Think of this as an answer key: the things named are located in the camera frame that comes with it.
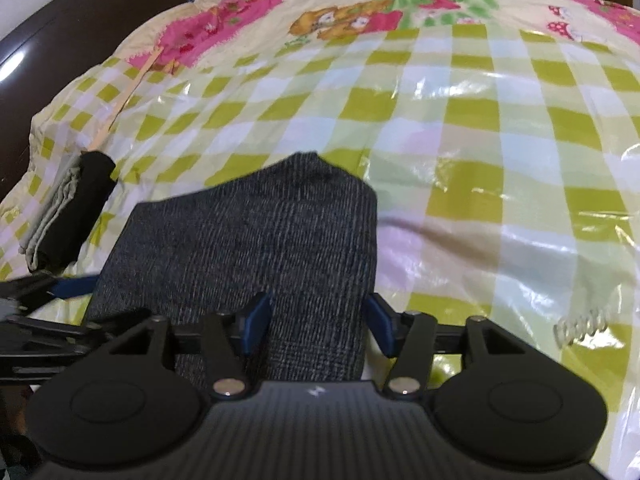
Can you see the dark grey checked pants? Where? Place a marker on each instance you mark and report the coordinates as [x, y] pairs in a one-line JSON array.
[[240, 240]]

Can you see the thin wooden stick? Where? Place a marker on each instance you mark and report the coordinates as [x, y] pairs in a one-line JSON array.
[[125, 100]]

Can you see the grey folded cloth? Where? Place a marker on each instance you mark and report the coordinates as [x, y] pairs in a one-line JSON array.
[[47, 220]]

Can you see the checked printed bed cover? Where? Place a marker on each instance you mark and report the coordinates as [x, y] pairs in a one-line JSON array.
[[450, 135]]

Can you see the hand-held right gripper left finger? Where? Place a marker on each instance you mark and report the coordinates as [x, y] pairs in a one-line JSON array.
[[255, 322]]

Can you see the dark brown headboard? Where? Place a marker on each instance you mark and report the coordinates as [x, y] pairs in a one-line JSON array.
[[60, 35]]

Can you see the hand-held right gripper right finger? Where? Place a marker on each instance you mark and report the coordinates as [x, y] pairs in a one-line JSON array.
[[382, 322]]

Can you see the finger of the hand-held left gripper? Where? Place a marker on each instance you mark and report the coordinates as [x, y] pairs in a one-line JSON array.
[[50, 332], [75, 286]]

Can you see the black folded cloth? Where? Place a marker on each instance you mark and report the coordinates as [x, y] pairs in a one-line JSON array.
[[80, 210]]

